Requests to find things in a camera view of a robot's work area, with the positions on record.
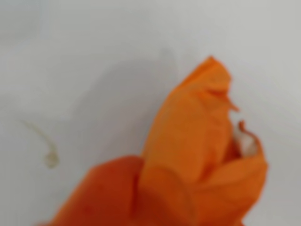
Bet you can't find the small beige string scrap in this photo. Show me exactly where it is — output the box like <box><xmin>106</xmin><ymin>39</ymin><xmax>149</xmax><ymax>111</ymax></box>
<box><xmin>17</xmin><ymin>119</ymin><xmax>61</xmax><ymax>170</ymax></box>

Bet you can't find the orange paper-wrapped package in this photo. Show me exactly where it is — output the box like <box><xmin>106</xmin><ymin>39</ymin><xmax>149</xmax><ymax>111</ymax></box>
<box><xmin>138</xmin><ymin>55</ymin><xmax>269</xmax><ymax>226</ymax></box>

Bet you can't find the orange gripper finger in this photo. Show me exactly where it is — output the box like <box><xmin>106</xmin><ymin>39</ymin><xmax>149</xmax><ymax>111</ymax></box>
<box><xmin>35</xmin><ymin>155</ymin><xmax>144</xmax><ymax>226</ymax></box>

